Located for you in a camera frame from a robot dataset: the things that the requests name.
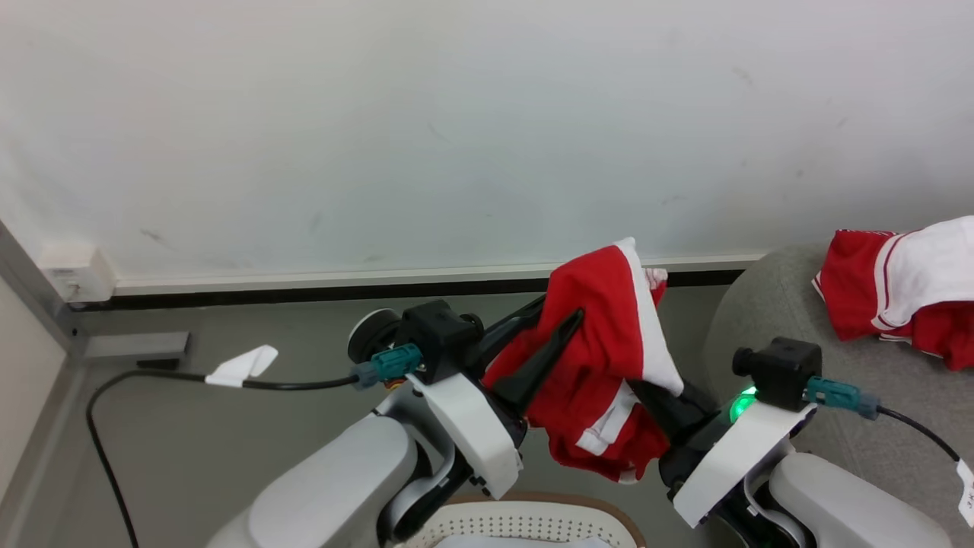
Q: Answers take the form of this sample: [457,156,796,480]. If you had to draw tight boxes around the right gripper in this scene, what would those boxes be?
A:
[629,379,819,530]

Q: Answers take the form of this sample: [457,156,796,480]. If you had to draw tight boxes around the white cable tag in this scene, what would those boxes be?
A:
[205,345,279,388]
[956,458,974,528]

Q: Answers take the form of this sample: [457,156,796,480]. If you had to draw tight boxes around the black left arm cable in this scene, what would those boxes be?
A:
[85,342,425,548]

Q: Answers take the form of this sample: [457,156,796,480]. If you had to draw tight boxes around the white perforated laundry basket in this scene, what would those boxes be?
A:
[396,491,648,548]

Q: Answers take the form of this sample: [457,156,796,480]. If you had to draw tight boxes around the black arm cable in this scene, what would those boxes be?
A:
[85,342,425,548]
[805,376,966,465]

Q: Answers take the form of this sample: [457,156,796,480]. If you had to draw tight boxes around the grey round table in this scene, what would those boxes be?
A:
[704,244,974,548]

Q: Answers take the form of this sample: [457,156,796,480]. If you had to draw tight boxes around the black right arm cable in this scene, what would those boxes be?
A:
[805,376,966,465]

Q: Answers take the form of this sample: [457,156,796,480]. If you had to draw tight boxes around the white wall outlet box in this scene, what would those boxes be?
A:
[37,244,119,304]

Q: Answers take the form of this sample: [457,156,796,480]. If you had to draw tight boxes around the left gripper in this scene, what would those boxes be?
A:
[409,295,586,501]

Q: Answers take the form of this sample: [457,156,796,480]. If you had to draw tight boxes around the dark baseboard strip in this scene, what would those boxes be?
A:
[75,269,745,311]

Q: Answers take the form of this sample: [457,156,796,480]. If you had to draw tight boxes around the red and white shorts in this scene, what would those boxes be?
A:
[481,237,686,486]

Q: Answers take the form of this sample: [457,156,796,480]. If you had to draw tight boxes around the red and white jersey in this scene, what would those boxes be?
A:
[810,215,974,372]

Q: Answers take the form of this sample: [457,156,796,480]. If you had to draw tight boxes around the white cloth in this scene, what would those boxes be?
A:
[437,533,611,548]

